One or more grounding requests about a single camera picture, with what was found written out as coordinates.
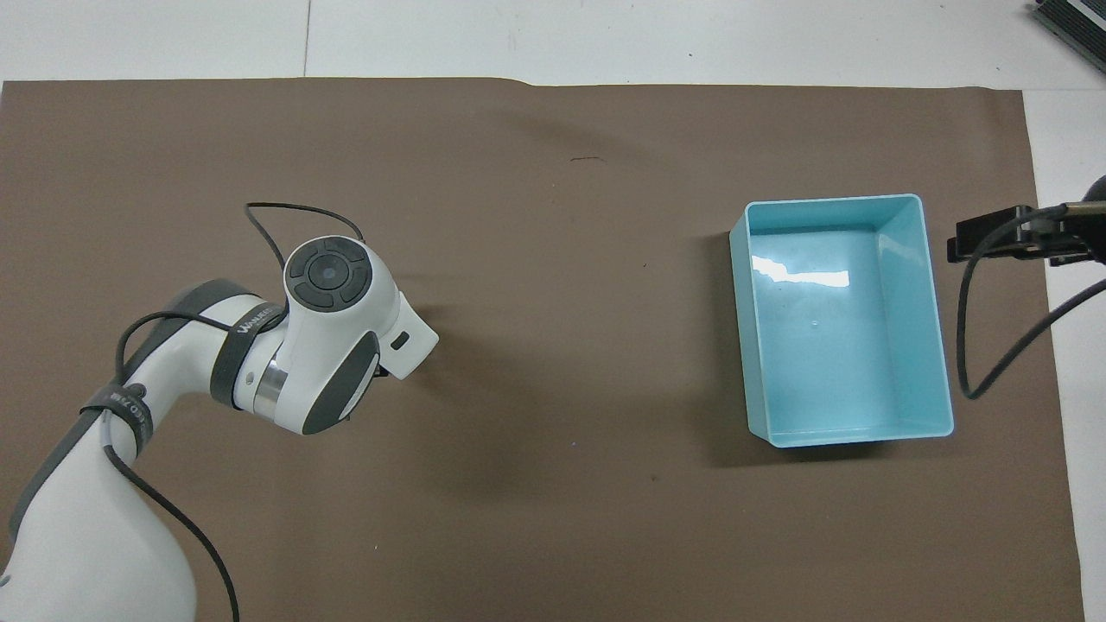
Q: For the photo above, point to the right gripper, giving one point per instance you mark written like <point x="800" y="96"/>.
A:
<point x="1098" y="231"/>

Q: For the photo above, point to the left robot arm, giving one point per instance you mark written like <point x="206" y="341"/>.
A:
<point x="328" y="345"/>

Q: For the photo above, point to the black stand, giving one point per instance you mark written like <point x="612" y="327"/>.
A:
<point x="1074" y="21"/>

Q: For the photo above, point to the light blue plastic bin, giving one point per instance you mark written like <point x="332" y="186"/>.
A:
<point x="842" y="345"/>

